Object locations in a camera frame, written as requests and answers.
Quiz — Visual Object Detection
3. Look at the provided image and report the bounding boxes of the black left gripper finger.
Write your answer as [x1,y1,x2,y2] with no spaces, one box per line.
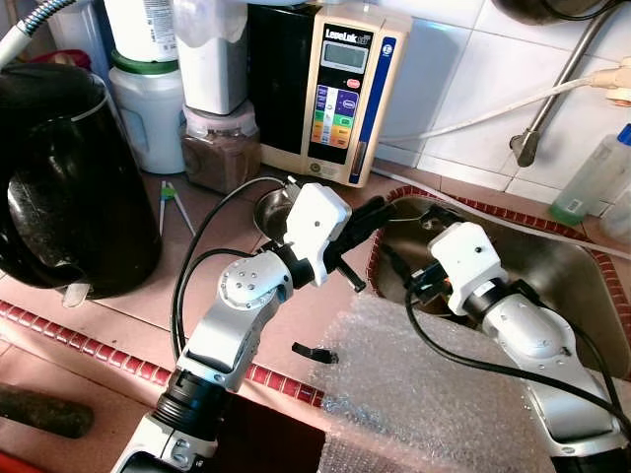
[339,211,388,250]
[349,194,396,224]

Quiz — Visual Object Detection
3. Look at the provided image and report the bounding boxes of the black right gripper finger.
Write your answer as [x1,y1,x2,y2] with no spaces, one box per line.
[421,203,463,234]
[379,240,419,293]

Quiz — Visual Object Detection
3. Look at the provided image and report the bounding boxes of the stainless steel bowl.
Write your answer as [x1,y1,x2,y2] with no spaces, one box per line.
[253,186,298,243]

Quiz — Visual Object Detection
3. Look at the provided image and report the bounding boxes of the small black clip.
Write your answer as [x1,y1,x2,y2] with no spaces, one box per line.
[291,341,339,367]

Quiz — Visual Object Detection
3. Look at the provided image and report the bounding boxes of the beige water ionizer machine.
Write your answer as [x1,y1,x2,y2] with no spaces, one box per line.
[245,4,414,189]

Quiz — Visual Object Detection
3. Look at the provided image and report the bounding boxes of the clear bubble wrap sheet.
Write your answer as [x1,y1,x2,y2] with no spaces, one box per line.
[310,295,594,473]

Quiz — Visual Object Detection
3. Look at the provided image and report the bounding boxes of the stainless steel sink basin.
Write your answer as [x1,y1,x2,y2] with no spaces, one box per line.
[366,186,631,381]

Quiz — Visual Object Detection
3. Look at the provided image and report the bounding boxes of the clear bottle blue cap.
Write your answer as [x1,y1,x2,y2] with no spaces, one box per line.
[548,122,631,227]

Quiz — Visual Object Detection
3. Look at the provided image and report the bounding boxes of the clear jar brown powder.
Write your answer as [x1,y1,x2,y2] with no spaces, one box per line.
[179,102,263,196]

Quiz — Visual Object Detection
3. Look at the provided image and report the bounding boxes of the metal faucet pipe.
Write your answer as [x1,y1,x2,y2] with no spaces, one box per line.
[510,0,618,169]

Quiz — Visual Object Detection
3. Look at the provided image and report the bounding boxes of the clear plastic cup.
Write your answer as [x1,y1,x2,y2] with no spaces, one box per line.
[600,186,631,238]

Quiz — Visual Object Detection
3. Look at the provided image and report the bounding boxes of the small green metal tongs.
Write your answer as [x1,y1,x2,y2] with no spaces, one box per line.
[157,179,197,238]

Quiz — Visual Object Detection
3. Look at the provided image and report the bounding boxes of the translucent white plastic container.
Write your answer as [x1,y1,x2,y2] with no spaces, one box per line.
[172,0,250,117]

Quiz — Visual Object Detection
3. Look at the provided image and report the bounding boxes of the dark hanging pan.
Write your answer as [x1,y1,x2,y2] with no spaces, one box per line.
[492,0,613,27]

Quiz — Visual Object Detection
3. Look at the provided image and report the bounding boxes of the white jar green lid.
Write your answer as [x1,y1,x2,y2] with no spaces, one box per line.
[107,50,189,176]

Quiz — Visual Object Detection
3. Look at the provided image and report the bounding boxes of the small white plastic piece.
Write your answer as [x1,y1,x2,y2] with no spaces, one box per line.
[63,283,96,309]

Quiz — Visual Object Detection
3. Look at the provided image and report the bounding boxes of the black electric kettle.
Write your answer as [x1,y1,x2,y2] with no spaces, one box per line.
[0,63,165,301]

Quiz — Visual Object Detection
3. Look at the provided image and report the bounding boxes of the white labelled bottle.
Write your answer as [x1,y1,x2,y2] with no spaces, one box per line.
[101,0,179,63]

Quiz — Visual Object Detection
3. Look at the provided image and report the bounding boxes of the red plastic container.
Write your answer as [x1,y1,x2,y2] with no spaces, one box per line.
[29,48,96,71]

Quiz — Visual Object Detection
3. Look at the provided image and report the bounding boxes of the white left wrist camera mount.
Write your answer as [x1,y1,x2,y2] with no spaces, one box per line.
[283,181,354,288]

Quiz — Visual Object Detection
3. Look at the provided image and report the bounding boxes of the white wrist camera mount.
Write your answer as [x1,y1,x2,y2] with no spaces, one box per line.
[430,221,510,317]
[283,181,354,288]

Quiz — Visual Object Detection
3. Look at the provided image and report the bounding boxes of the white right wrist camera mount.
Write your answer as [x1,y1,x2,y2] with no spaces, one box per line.
[430,221,510,317]

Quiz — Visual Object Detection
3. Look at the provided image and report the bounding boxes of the thin white hose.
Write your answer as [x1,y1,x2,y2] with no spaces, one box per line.
[369,167,631,263]

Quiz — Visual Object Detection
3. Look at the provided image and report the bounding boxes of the white hose with connector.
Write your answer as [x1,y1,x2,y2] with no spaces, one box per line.
[379,58,631,145]

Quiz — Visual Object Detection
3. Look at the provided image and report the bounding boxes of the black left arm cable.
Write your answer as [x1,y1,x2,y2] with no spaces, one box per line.
[169,174,298,362]

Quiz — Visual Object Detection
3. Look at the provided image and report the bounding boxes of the dark round handle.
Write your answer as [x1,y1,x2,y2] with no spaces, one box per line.
[0,383,96,440]

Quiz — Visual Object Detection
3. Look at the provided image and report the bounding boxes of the grey braided hose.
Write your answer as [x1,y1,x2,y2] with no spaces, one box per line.
[0,0,76,66]

